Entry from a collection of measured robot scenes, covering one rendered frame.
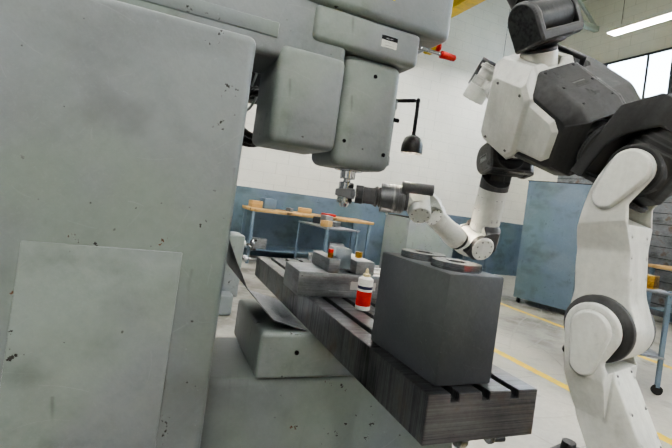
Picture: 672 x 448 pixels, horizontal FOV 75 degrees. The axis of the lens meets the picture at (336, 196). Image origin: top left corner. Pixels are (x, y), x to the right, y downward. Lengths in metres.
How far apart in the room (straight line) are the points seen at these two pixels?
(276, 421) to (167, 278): 0.50
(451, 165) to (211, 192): 8.85
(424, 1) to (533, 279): 6.26
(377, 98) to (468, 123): 8.75
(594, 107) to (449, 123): 8.60
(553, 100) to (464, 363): 0.66
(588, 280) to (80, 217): 1.10
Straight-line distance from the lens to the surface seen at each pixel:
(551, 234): 7.26
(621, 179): 1.10
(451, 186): 9.72
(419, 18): 1.41
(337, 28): 1.28
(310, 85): 1.22
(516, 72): 1.22
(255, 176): 7.92
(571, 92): 1.20
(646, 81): 10.01
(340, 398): 1.34
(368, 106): 1.30
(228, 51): 1.07
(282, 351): 1.21
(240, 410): 1.26
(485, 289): 0.81
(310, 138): 1.20
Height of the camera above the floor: 1.22
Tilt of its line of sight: level
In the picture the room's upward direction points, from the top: 8 degrees clockwise
